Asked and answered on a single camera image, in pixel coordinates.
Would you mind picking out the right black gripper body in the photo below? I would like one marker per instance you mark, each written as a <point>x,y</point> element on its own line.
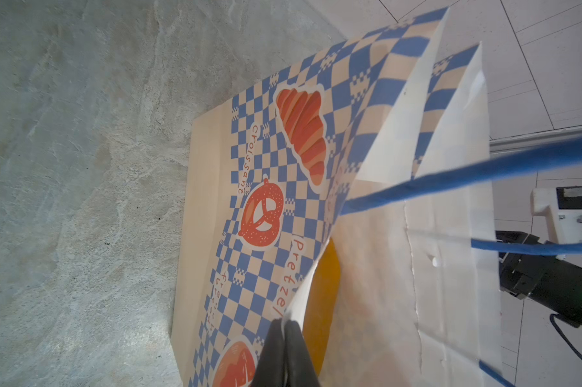
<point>551,282</point>

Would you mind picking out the checkered paper bag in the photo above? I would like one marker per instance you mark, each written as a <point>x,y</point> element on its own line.
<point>377,145</point>

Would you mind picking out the jam-filled ridged bread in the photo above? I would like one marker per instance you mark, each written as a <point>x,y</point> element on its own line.
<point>322,298</point>

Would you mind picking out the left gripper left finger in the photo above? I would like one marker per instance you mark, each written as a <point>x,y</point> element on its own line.
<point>270,371</point>

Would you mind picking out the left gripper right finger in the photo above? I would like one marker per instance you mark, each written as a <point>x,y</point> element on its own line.
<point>298,365</point>

